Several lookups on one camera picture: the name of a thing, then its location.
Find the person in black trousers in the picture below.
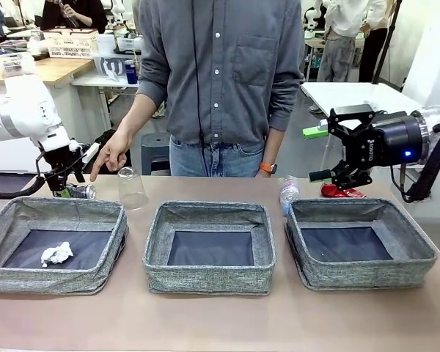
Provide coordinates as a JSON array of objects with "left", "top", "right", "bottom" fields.
[{"left": 358, "top": 0, "right": 389, "bottom": 84}]

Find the clear bottle with blue cap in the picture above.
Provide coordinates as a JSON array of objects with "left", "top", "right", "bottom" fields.
[{"left": 279, "top": 175, "right": 301, "bottom": 216}]

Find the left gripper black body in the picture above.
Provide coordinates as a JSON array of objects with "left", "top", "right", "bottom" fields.
[{"left": 40, "top": 144, "right": 83, "bottom": 181}]

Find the black backpack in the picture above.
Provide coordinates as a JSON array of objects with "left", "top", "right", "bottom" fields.
[{"left": 94, "top": 128, "right": 132, "bottom": 175}]

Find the seated person in black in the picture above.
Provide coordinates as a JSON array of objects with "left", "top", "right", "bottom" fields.
[{"left": 40, "top": 0, "right": 107, "bottom": 32}]

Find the crumpled white paper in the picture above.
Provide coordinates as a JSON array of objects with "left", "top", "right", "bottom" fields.
[{"left": 40, "top": 241, "right": 75, "bottom": 268}]

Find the large white table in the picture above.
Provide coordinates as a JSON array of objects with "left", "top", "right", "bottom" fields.
[{"left": 300, "top": 81, "right": 440, "bottom": 169}]

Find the crushed drink can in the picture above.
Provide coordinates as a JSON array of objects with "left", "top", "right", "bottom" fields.
[{"left": 66, "top": 183, "right": 97, "bottom": 199}]

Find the small white desk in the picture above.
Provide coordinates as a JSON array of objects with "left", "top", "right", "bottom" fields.
[{"left": 71, "top": 75, "right": 140, "bottom": 131}]

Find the person's right forearm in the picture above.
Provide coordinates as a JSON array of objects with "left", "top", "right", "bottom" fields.
[{"left": 115, "top": 82, "right": 168, "bottom": 140}]

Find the thin black cord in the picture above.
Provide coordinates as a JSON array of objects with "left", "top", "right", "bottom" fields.
[{"left": 191, "top": 0, "right": 207, "bottom": 177}]

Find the clear plastic cup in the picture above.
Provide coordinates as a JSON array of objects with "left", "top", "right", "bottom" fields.
[{"left": 117, "top": 166, "right": 150, "bottom": 212}]

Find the red snack wrapper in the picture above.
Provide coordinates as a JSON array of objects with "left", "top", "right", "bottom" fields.
[{"left": 320, "top": 182, "right": 367, "bottom": 199}]

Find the blue drink can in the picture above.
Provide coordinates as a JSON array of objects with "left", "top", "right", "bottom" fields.
[{"left": 124, "top": 60, "right": 139, "bottom": 84}]

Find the white plastic bucket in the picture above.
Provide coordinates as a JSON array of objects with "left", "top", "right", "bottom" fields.
[{"left": 97, "top": 33, "right": 118, "bottom": 56}]

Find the person in grey shirt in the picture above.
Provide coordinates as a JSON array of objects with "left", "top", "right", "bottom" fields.
[{"left": 135, "top": 0, "right": 305, "bottom": 179}]

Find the clear storage box with logo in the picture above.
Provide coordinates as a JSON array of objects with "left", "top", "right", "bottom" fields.
[{"left": 93, "top": 54, "right": 142, "bottom": 78}]

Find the arm black cable sleeve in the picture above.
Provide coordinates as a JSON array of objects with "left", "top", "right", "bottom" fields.
[
  {"left": 0, "top": 175, "right": 47, "bottom": 201},
  {"left": 388, "top": 119, "right": 440, "bottom": 203}
]

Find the person's right hand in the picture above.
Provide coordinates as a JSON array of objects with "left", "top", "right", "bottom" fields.
[{"left": 89, "top": 131, "right": 132, "bottom": 183}]

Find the wooden workbench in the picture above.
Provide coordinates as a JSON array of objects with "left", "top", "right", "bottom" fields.
[{"left": 0, "top": 46, "right": 96, "bottom": 88}]

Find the grey plastic stool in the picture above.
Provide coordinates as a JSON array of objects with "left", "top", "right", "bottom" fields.
[{"left": 141, "top": 132, "right": 172, "bottom": 176}]

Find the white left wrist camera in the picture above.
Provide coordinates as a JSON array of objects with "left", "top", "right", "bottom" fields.
[{"left": 69, "top": 141, "right": 100, "bottom": 162}]

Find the white printed plastic crate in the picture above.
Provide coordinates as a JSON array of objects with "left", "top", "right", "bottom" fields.
[{"left": 43, "top": 28, "right": 100, "bottom": 59}]

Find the right arm black cable sleeve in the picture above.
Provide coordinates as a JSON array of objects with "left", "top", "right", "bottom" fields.
[{"left": 388, "top": 119, "right": 440, "bottom": 203}]

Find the person's left forearm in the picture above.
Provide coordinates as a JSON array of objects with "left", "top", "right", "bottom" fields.
[{"left": 263, "top": 82, "right": 305, "bottom": 168}]

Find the grey fabric basket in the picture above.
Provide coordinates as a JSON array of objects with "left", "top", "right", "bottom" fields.
[
  {"left": 0, "top": 197, "right": 130, "bottom": 296},
  {"left": 142, "top": 200, "right": 277, "bottom": 296},
  {"left": 285, "top": 197, "right": 439, "bottom": 292}
]

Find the left arm black cable sleeve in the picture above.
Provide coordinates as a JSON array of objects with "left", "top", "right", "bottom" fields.
[{"left": 0, "top": 175, "right": 47, "bottom": 201}]

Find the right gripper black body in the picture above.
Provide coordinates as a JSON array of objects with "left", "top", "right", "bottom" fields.
[{"left": 342, "top": 111, "right": 425, "bottom": 165}]

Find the black tripod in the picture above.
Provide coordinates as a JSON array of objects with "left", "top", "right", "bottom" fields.
[{"left": 372, "top": 0, "right": 404, "bottom": 85}]

